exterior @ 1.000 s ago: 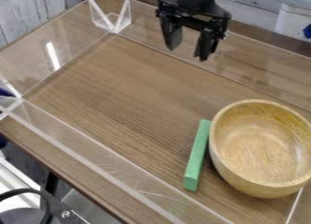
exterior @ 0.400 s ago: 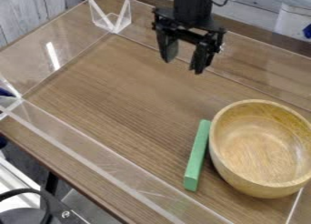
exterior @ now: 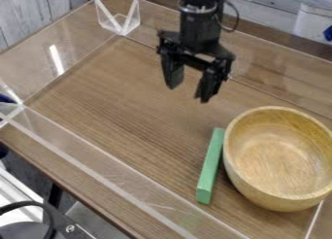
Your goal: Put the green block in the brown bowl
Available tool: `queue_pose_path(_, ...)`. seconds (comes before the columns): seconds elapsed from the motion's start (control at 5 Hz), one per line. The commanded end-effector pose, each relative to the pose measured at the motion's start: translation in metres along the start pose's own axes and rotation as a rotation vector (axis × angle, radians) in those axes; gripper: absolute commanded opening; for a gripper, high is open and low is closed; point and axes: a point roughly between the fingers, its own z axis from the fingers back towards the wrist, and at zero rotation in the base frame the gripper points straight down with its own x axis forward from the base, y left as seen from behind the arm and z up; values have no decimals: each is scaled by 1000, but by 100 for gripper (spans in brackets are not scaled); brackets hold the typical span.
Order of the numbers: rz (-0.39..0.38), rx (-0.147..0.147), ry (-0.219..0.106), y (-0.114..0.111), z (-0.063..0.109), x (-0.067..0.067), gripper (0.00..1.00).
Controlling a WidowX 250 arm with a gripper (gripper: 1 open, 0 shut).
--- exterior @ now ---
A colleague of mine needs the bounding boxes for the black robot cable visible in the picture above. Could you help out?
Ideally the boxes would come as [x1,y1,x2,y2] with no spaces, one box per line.
[219,0,241,33]

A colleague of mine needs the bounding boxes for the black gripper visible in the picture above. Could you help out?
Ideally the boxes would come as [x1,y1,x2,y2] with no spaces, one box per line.
[158,3,235,103]

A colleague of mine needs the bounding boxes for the black table leg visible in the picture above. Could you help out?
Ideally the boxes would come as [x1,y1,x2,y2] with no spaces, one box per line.
[49,184,65,208]

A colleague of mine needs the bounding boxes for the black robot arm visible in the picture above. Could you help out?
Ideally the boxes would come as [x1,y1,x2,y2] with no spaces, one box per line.
[158,0,237,103]

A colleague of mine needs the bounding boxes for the clear acrylic corner bracket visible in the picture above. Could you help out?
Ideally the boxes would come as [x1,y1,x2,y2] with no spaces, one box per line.
[94,0,141,36]

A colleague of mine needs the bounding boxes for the white container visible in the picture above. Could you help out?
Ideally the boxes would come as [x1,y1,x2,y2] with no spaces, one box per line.
[294,3,332,46]

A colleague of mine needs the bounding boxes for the brown wooden bowl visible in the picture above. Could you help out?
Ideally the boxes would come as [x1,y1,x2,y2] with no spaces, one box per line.
[223,106,332,212]

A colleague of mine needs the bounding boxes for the clear acrylic enclosure wall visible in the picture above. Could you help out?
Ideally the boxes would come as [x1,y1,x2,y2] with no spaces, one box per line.
[0,0,332,239]

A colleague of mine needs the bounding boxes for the green rectangular block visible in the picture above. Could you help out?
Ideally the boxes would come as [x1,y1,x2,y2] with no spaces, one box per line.
[197,127,225,205]

